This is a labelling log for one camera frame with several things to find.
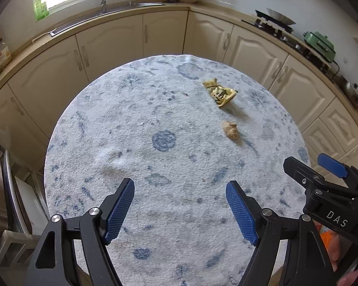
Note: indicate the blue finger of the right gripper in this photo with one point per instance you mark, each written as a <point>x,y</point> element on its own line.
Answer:
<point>333,166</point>
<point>308,178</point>

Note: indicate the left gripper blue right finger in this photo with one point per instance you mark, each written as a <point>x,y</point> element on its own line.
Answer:
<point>246,211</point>

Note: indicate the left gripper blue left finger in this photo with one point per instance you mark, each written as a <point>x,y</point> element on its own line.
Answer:
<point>115,208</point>

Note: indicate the cream lower kitchen cabinets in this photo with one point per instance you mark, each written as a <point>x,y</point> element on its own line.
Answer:
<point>151,120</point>

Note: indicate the steel kitchen sink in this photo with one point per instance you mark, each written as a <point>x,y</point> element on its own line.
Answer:
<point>96,14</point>

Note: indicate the person right hand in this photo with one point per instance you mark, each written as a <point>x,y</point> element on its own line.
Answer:
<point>344,260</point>

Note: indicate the orange plastic bag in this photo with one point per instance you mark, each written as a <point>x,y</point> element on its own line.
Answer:
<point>330,238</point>

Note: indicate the ginger root piece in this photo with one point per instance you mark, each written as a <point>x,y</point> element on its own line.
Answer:
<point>230,130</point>

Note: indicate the round table floral tablecloth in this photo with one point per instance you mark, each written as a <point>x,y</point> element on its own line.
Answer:
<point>181,235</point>

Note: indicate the yellow snack bag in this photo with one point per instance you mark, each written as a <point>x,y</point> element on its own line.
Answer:
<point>221,95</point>

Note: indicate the green electric cooker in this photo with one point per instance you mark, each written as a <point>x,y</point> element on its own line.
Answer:
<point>321,44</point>

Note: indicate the black gas stove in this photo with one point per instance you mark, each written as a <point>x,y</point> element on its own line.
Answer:
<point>285,33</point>

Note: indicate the flat steel pan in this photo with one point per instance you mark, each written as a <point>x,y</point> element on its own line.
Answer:
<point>280,17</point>

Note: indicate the green dish soap bottle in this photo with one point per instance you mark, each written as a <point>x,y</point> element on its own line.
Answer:
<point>40,10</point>

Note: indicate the steel wok with handle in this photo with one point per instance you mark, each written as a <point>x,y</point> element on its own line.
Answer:
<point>351,93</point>

